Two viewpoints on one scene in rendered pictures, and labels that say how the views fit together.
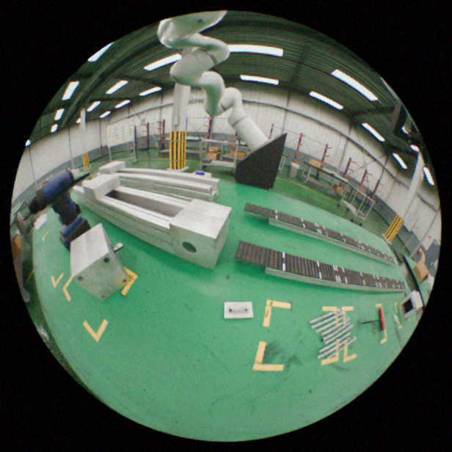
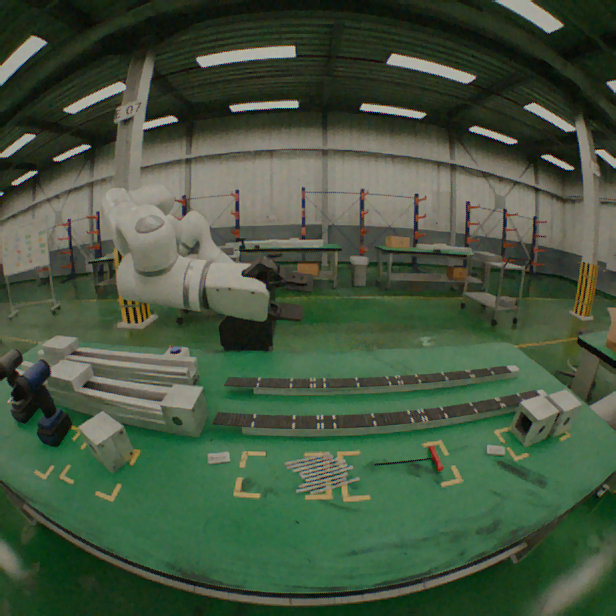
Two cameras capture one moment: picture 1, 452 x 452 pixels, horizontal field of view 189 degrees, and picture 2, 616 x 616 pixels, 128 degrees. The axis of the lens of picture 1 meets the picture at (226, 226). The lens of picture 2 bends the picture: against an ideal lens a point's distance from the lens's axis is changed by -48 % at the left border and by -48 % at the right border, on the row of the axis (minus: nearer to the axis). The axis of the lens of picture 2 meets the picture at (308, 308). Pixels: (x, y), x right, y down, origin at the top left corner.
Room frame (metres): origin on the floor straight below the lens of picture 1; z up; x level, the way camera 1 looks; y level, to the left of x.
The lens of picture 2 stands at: (-0.41, -0.16, 1.28)
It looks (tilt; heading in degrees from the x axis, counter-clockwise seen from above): 17 degrees down; 349
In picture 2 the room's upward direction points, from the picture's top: straight up
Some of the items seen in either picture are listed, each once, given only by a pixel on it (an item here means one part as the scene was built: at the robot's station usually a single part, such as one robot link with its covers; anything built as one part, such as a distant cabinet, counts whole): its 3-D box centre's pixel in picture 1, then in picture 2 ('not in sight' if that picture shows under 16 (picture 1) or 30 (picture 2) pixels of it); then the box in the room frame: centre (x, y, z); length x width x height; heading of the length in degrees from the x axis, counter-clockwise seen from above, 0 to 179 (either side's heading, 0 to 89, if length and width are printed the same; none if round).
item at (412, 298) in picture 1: (408, 303); (531, 418); (-0.10, -0.85, 0.83); 0.11 x 0.10 x 0.10; 173
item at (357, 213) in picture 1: (357, 202); (494, 285); (2.62, -3.65, 0.50); 1.03 x 0.55 x 1.01; 175
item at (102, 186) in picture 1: (100, 188); (69, 378); (0.28, 0.48, 0.87); 0.16 x 0.11 x 0.07; 79
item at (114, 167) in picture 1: (111, 169); (61, 349); (0.52, 0.69, 0.87); 0.16 x 0.11 x 0.07; 79
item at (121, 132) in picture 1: (120, 143); (26, 269); (4.18, 4.72, 0.97); 1.51 x 0.50 x 1.95; 100
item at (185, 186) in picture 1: (136, 180); (102, 365); (0.47, 0.45, 0.82); 0.80 x 0.10 x 0.09; 79
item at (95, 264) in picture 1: (102, 259); (110, 439); (0.07, 0.23, 0.83); 0.11 x 0.10 x 0.10; 148
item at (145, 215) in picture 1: (104, 199); (74, 391); (0.28, 0.48, 0.82); 0.80 x 0.10 x 0.09; 79
